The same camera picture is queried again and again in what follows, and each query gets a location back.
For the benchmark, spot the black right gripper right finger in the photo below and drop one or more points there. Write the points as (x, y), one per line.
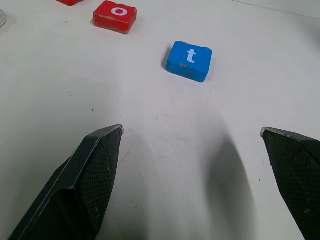
(297, 175)

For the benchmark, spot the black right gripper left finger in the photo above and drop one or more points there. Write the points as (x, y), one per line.
(75, 200)

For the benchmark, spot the red letter o block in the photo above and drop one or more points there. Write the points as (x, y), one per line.
(110, 21)

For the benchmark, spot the blue letter tile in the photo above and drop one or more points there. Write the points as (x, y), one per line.
(180, 55)

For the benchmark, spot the clear acrylic tray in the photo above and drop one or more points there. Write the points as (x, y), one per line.
(2, 17)

